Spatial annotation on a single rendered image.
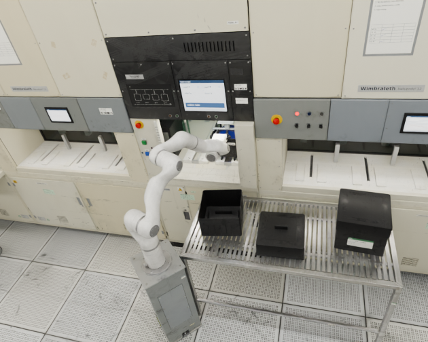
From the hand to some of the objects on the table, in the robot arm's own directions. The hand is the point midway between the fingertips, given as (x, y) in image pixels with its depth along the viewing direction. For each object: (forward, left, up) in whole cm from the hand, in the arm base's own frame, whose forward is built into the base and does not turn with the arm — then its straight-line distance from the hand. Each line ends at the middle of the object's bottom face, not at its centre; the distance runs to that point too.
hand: (222, 131), depth 247 cm
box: (+34, -100, -43) cm, 114 cm away
